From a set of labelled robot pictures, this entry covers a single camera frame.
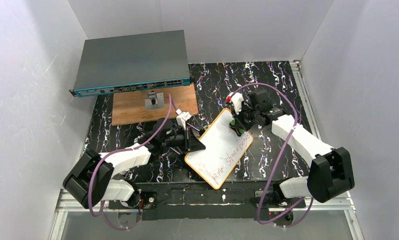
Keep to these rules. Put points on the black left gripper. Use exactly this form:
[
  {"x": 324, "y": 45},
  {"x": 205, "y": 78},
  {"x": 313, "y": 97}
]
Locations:
[{"x": 189, "y": 139}]

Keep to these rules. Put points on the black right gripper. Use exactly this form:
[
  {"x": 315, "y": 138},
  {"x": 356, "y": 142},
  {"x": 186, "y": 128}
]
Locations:
[{"x": 247, "y": 118}]

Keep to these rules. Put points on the green bone-shaped eraser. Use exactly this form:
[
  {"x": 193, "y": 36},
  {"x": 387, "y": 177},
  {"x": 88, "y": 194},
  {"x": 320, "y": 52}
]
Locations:
[{"x": 237, "y": 127}]

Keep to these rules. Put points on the yellow-framed whiteboard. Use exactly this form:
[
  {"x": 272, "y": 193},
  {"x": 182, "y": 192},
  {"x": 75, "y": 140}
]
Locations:
[{"x": 223, "y": 150}]

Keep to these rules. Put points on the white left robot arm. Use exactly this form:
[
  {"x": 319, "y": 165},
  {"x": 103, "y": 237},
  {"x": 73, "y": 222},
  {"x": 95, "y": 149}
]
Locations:
[{"x": 92, "y": 179}]

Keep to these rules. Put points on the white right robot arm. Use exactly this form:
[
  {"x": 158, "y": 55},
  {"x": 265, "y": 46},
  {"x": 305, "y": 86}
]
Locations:
[{"x": 330, "y": 169}]

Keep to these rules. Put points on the grey metal stand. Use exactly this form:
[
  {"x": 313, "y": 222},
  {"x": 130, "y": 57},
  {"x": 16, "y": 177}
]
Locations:
[{"x": 154, "y": 101}]

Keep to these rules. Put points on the wooden board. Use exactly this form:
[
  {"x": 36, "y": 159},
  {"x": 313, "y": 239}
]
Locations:
[{"x": 129, "y": 107}]

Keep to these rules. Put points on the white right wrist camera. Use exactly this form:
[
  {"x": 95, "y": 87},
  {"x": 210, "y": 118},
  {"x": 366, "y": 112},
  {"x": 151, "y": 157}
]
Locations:
[{"x": 235, "y": 99}]

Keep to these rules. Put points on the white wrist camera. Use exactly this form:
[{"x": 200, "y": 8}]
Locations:
[
  {"x": 235, "y": 99},
  {"x": 182, "y": 118}
]

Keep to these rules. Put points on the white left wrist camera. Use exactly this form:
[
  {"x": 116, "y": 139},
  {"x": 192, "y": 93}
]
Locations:
[{"x": 182, "y": 118}]

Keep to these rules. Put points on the grey network switch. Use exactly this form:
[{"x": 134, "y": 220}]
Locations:
[{"x": 131, "y": 63}]

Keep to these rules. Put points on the aluminium frame rail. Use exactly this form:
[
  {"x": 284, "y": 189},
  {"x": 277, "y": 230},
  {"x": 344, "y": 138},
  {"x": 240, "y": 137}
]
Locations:
[{"x": 335, "y": 219}]

